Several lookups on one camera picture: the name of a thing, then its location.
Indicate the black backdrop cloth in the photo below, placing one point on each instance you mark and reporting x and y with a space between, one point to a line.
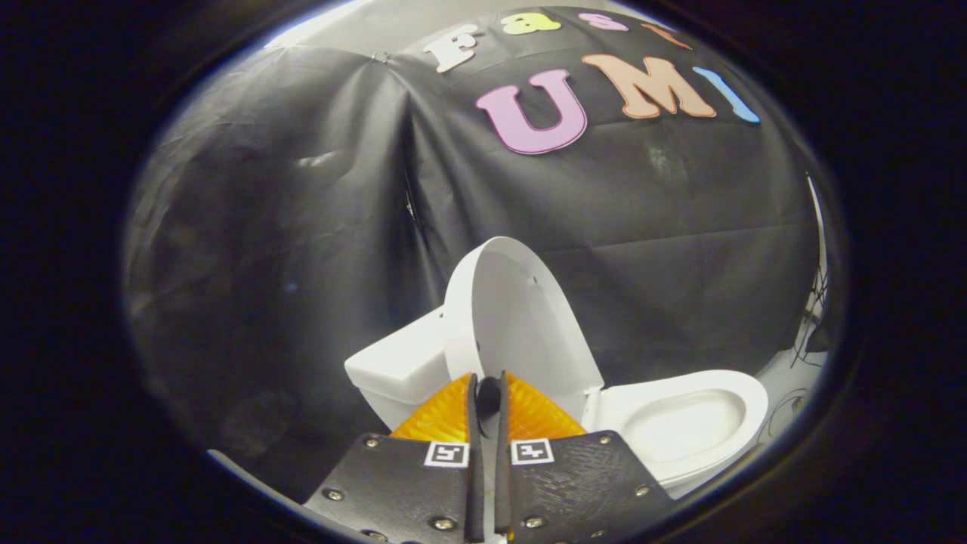
302 227

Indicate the white toilet tank cover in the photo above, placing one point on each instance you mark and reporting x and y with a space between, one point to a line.
400 355

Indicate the black light stand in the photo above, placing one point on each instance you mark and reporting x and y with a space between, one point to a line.
814 317

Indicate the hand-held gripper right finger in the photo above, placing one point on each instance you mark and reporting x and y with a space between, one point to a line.
502 468

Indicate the white toilet lid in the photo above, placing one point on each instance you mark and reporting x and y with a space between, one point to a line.
521 317

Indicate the black round pull tab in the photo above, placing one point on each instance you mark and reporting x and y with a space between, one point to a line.
489 394

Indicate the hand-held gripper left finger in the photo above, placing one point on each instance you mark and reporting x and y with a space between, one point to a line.
474 468

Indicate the white ceramic toilet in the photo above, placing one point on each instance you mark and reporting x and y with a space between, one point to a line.
389 404

